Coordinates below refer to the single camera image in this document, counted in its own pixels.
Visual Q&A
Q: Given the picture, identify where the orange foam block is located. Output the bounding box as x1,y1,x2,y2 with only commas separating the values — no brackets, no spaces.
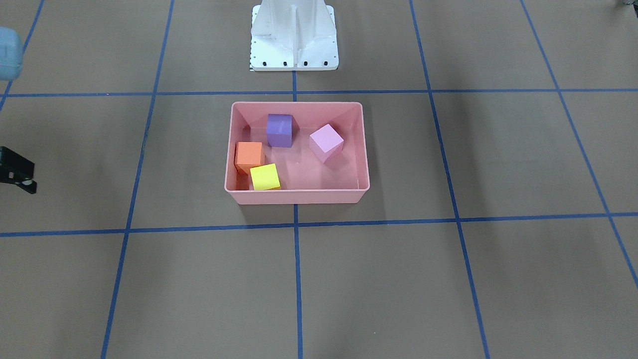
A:
234,142,265,175

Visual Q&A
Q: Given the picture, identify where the yellow foam block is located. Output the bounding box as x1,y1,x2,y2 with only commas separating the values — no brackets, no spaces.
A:
249,163,281,190

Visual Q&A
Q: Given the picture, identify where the purple foam block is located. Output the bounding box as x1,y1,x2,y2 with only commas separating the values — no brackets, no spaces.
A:
266,114,293,148

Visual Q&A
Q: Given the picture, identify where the pink foam block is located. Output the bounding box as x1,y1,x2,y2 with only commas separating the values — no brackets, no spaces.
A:
309,124,344,164

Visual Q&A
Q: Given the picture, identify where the pink plastic bin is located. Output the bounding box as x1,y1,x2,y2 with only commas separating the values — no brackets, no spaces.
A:
224,102,370,204

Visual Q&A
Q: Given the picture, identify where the white camera mast pillar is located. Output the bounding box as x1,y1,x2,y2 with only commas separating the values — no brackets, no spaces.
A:
249,0,339,71

